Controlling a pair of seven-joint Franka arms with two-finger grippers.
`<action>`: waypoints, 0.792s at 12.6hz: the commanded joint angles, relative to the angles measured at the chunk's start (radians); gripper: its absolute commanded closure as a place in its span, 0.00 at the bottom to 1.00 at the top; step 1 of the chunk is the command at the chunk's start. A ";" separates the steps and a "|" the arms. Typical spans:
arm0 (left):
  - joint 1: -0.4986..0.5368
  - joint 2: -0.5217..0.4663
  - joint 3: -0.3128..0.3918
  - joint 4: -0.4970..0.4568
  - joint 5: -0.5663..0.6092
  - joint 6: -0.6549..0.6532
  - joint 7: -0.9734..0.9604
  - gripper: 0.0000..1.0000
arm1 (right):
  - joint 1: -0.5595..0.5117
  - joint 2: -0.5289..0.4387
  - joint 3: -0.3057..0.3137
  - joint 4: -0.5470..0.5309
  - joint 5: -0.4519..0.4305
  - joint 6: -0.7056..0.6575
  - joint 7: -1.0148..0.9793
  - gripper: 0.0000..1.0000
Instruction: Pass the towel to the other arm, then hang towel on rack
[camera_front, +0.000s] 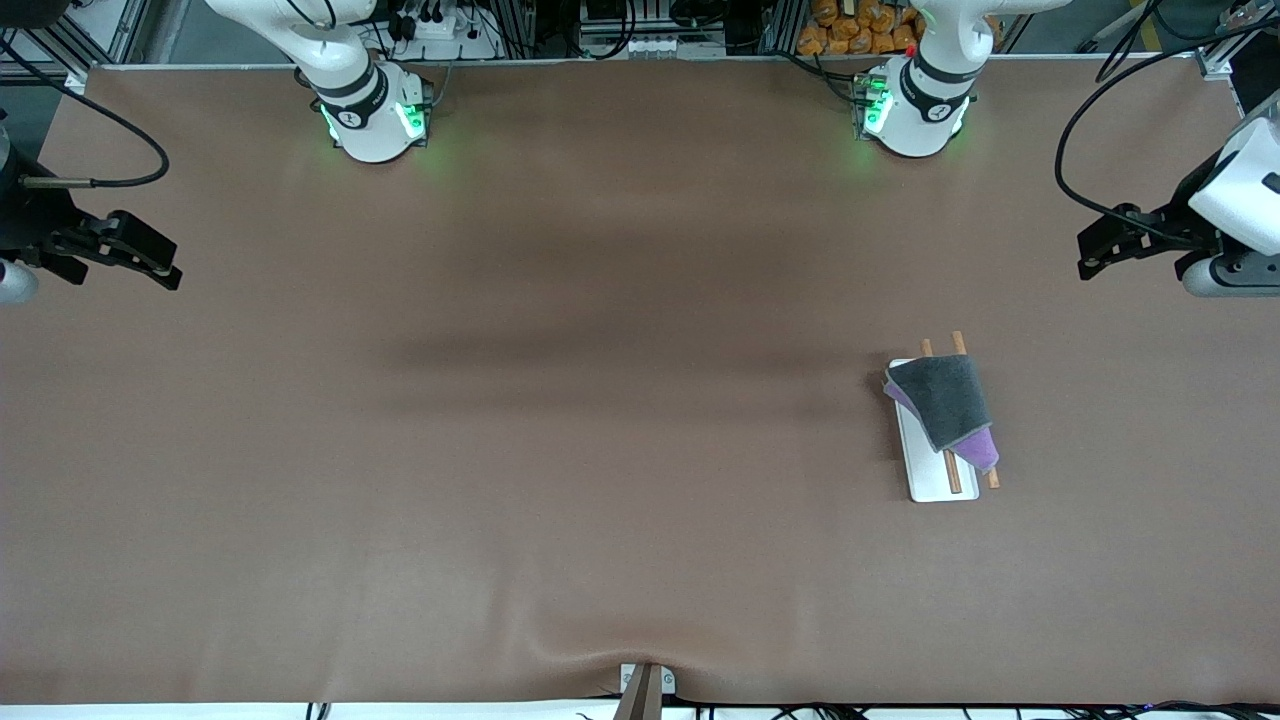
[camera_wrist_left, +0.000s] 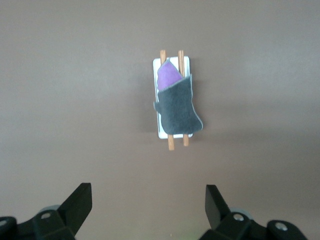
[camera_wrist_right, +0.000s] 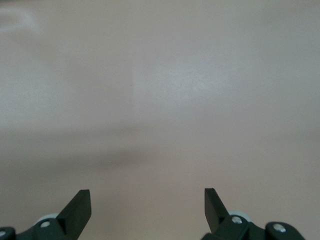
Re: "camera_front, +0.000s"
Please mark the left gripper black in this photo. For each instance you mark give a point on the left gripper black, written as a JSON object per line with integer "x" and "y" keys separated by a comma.
{"x": 1187, "y": 221}

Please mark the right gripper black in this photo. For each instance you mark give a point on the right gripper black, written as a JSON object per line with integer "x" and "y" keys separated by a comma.
{"x": 24, "y": 226}

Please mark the grey and purple towel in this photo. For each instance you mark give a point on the grey and purple towel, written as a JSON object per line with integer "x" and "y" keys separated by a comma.
{"x": 945, "y": 400}

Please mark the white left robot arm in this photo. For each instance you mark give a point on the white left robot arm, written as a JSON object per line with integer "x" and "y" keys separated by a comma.
{"x": 925, "y": 115}

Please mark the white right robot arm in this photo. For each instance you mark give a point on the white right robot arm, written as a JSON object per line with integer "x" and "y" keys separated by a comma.
{"x": 375, "y": 125}

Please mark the wooden rack rod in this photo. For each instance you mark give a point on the wooden rack rod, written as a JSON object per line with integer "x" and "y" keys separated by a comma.
{"x": 953, "y": 475}
{"x": 993, "y": 480}

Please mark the white rack base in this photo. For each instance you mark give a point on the white rack base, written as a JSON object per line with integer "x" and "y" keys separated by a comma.
{"x": 925, "y": 470}

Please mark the orange packaged goods pile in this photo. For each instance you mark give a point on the orange packaged goods pile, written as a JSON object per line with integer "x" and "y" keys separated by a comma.
{"x": 850, "y": 30}

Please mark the white power strip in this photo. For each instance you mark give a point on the white power strip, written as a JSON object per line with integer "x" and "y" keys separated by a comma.
{"x": 440, "y": 30}

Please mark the brown table mat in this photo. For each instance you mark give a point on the brown table mat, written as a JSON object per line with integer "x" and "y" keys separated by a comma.
{"x": 500, "y": 450}

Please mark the white socket box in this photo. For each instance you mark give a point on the white socket box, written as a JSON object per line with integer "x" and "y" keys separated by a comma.
{"x": 650, "y": 46}

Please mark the aluminium frame profile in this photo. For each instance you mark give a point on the aluminium frame profile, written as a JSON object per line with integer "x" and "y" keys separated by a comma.
{"x": 60, "y": 30}
{"x": 1225, "y": 50}

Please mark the metal table clamp bracket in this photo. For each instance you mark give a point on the metal table clamp bracket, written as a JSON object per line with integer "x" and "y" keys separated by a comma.
{"x": 645, "y": 695}

